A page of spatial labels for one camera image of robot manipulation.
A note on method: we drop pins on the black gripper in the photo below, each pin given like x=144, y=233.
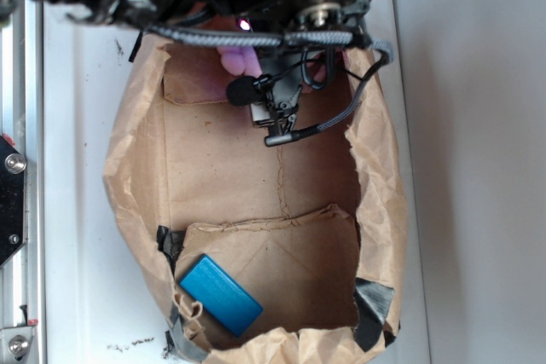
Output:
x=298, y=38

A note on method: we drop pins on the pink plush bunny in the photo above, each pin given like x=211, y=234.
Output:
x=243, y=61

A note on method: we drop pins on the black foam microphone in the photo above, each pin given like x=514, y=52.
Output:
x=248, y=90

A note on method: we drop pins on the brown paper bag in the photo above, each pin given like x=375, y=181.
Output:
x=314, y=230

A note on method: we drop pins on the blue rectangular block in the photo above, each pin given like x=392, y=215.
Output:
x=221, y=296

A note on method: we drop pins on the black octagonal mounting plate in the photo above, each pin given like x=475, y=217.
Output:
x=12, y=200

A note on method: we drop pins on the aluminium extrusion rail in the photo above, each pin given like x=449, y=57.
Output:
x=22, y=255

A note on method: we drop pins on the metal corner bracket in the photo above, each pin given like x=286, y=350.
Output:
x=16, y=344

